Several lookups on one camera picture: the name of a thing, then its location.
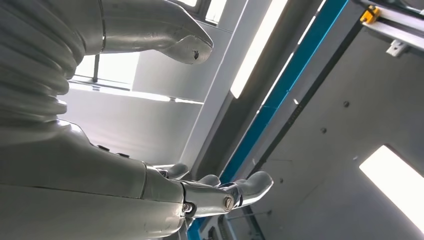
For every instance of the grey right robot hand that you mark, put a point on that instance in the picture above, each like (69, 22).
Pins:
(82, 185)

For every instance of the bright window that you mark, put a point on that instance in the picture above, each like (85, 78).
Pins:
(116, 68)

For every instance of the long ceiling light strip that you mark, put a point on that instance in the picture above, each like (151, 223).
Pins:
(256, 49)

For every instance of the blue ceiling beam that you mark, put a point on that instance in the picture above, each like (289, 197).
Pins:
(291, 73)

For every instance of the rectangular ceiling light panel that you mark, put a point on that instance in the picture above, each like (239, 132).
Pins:
(394, 185)

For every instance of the yellow clamp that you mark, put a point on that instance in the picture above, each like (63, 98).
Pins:
(370, 15)

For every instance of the small metal bracket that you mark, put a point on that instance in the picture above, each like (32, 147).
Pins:
(396, 48)

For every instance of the aluminium overhead rail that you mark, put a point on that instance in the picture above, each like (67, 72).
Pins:
(400, 28)

